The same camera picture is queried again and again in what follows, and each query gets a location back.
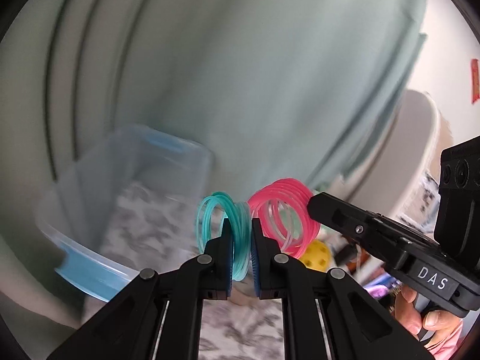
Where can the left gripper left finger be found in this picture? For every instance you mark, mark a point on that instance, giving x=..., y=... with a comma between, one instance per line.
x=157, y=316

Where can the pale green curtain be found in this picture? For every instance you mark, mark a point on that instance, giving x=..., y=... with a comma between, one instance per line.
x=274, y=88

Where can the teal plastic bangle stack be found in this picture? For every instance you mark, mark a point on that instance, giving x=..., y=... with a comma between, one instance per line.
x=239, y=216

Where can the clear plastic storage bin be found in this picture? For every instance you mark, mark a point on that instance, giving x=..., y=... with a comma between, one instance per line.
x=75, y=212

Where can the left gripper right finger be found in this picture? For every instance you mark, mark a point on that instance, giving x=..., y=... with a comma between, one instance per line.
x=326, y=315

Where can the person's right hand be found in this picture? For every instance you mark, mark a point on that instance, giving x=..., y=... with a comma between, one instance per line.
x=446, y=327

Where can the pink plastic bangle stack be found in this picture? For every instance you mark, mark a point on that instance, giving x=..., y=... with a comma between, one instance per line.
x=281, y=208

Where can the grey floral fleece blanket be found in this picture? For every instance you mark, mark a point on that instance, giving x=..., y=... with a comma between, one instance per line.
x=232, y=325

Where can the yellow perforated plastic ball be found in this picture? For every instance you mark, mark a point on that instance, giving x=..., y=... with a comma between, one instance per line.
x=317, y=256

